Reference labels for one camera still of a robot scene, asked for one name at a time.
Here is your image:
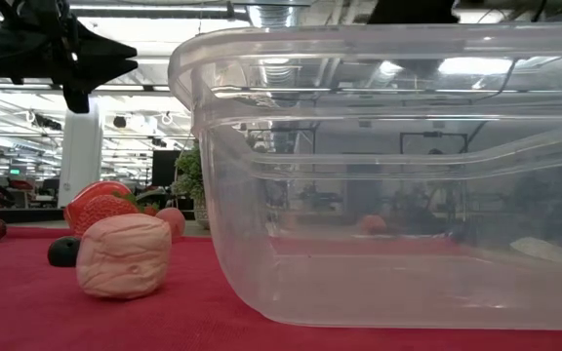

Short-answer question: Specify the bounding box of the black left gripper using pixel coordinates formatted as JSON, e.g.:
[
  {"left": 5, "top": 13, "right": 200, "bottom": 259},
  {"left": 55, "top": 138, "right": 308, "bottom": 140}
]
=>
[{"left": 0, "top": 0, "right": 140, "bottom": 114}]

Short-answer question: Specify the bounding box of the red toy bell pepper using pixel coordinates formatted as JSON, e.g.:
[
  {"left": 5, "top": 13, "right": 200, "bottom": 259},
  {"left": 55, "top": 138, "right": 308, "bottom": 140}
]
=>
[{"left": 64, "top": 179, "right": 133, "bottom": 215}]

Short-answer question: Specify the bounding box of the large red toy strawberry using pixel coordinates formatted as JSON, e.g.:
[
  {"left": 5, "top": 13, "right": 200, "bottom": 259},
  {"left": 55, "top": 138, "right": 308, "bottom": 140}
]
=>
[{"left": 63, "top": 192, "right": 148, "bottom": 239}]

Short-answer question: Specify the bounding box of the small pink toy peach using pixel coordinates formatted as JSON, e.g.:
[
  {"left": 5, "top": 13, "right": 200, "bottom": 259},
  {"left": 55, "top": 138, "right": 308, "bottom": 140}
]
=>
[
  {"left": 155, "top": 207, "right": 187, "bottom": 241},
  {"left": 358, "top": 214, "right": 388, "bottom": 236}
]

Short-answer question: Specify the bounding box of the clear plastic tupperware container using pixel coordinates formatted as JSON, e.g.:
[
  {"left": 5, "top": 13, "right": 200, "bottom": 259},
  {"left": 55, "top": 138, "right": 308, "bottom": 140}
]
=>
[{"left": 167, "top": 21, "right": 562, "bottom": 332}]

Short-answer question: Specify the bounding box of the black background monitor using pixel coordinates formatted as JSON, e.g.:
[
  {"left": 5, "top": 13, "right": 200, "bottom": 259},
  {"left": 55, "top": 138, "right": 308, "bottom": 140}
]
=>
[{"left": 151, "top": 149, "right": 182, "bottom": 187}]

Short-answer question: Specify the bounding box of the green succulent in patterned pot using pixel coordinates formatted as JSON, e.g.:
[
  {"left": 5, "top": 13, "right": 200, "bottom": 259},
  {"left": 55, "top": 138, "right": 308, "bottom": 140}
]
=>
[{"left": 171, "top": 140, "right": 214, "bottom": 231}]

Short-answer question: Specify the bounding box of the dark toy blueberry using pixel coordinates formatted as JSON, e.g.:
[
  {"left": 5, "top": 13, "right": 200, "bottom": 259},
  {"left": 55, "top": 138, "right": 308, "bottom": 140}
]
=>
[{"left": 47, "top": 236, "right": 82, "bottom": 268}]

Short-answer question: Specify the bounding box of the pink wrinkled toy fruit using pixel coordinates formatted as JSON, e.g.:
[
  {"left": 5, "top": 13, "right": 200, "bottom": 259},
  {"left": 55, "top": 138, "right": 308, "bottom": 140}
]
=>
[{"left": 75, "top": 213, "right": 173, "bottom": 300}]

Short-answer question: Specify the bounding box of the red cloth mat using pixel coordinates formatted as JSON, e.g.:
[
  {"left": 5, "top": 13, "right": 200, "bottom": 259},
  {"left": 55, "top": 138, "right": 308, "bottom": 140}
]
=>
[{"left": 0, "top": 224, "right": 562, "bottom": 351}]

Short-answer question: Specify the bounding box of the small white card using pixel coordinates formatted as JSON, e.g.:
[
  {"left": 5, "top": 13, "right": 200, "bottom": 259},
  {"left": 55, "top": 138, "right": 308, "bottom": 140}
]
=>
[{"left": 509, "top": 236, "right": 562, "bottom": 265}]

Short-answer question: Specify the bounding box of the corrugated silver air duct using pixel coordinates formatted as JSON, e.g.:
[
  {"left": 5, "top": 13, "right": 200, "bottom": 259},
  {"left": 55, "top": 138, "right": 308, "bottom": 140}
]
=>
[{"left": 246, "top": 3, "right": 311, "bottom": 29}]

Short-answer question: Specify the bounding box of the black aluminium table frame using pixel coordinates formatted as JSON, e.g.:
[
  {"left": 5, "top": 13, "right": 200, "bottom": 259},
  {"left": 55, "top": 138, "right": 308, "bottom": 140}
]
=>
[{"left": 0, "top": 204, "right": 65, "bottom": 224}]

